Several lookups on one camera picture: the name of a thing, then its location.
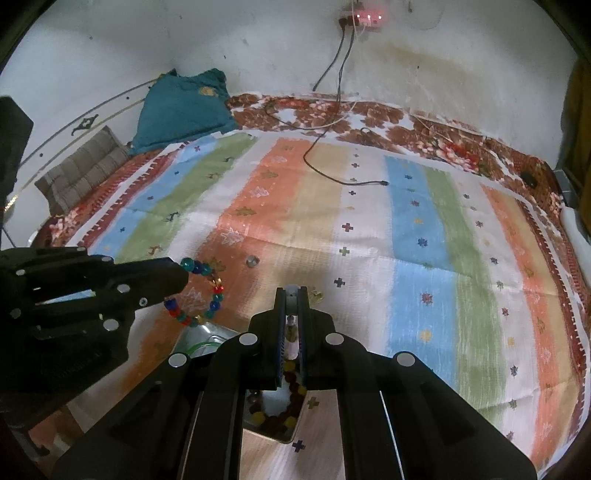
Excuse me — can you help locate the black charging cable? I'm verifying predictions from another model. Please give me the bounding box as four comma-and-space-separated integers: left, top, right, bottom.
302, 25, 389, 188

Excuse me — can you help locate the multicolour beaded bracelet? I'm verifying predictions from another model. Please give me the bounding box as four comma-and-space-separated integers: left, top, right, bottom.
164, 257, 227, 328

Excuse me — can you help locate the pink power strip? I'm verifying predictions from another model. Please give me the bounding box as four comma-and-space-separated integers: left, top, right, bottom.
339, 8, 386, 27

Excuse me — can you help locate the silver metal tin box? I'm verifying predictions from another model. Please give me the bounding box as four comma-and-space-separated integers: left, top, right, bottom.
178, 320, 301, 445

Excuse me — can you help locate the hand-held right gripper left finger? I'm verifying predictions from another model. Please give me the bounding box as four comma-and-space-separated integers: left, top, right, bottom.
52, 286, 284, 480

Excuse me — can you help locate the grey striped cushion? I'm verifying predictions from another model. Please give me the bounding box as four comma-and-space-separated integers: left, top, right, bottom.
34, 126, 131, 215

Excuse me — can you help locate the white decorated headboard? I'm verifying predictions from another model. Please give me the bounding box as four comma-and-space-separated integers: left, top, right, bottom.
9, 74, 162, 204

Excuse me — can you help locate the dark red beaded bracelet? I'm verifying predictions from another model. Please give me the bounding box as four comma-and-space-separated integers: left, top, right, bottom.
245, 285, 309, 430

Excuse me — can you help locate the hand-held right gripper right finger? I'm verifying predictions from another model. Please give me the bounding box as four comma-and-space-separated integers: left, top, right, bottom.
298, 286, 539, 480

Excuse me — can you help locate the striped pastel blanket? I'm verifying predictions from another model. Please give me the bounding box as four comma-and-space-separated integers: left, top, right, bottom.
28, 131, 587, 480

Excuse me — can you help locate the mustard brown garment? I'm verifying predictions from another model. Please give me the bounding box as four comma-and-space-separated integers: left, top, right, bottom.
564, 58, 591, 195

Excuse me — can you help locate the teal pillow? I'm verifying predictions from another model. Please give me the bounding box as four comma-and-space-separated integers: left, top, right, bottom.
130, 68, 238, 154

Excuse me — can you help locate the black power cable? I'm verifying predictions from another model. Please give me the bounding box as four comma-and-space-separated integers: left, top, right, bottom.
312, 21, 348, 92

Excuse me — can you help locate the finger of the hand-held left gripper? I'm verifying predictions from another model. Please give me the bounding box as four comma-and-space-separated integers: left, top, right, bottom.
0, 247, 190, 296
0, 282, 188, 342

